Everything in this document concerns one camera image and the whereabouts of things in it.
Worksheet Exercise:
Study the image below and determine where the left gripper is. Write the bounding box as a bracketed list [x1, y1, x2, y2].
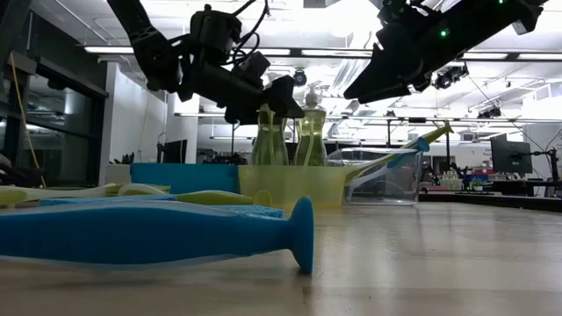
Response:
[177, 51, 306, 126]

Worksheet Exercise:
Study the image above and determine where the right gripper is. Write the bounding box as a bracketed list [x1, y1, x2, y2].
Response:
[343, 0, 466, 105]

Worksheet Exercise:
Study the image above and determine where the clear yellow-green soap bottle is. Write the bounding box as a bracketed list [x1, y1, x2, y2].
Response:
[292, 83, 329, 168]
[251, 104, 290, 167]

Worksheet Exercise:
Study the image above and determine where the blue cellulose sponge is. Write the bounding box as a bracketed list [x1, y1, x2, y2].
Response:
[214, 204, 285, 219]
[38, 195, 179, 208]

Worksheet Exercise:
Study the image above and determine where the blue silicone brush handle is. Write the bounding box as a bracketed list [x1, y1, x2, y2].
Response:
[0, 196, 315, 277]

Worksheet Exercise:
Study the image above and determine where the black ceiling spotlight cluster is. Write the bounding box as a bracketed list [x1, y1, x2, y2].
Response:
[431, 62, 471, 91]
[477, 105, 503, 120]

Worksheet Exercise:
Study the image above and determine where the yellow translucent plastic bin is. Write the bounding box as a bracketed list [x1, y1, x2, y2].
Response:
[238, 164, 352, 210]

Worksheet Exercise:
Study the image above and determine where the clear plastic bin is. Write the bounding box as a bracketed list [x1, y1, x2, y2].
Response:
[327, 147, 424, 207]

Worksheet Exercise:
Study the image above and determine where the black background monitor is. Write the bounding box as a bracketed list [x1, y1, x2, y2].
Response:
[156, 139, 189, 165]

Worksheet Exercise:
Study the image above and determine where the teal plastic bin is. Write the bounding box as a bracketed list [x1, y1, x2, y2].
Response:
[129, 162, 241, 195]

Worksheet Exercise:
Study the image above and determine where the black computer monitor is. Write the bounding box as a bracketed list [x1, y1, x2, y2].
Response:
[490, 133, 534, 176]

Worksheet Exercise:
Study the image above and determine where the white plant pot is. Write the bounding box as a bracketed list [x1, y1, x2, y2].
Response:
[104, 151, 138, 185]

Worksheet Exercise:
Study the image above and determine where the black frame background table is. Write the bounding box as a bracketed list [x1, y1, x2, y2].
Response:
[385, 116, 452, 142]

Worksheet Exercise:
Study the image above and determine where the yellow hanging cable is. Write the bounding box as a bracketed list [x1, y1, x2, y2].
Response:
[8, 52, 47, 189]

